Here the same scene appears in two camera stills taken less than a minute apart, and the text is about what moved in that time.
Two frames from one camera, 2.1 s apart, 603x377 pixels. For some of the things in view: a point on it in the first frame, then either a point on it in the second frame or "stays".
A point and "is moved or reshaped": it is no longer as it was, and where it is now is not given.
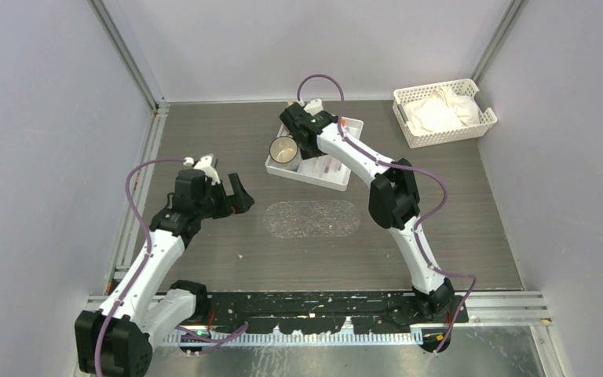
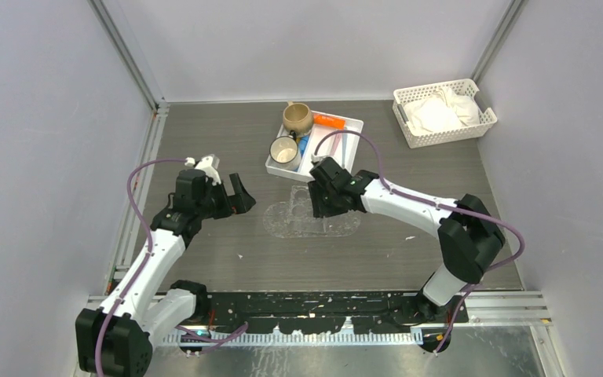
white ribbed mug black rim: x=284 y=151 stays
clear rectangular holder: x=320 y=167 is moved or reshaped
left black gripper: x=238 y=203 stays
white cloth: x=444 y=112 stays
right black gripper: x=311 y=154 -> x=320 y=208
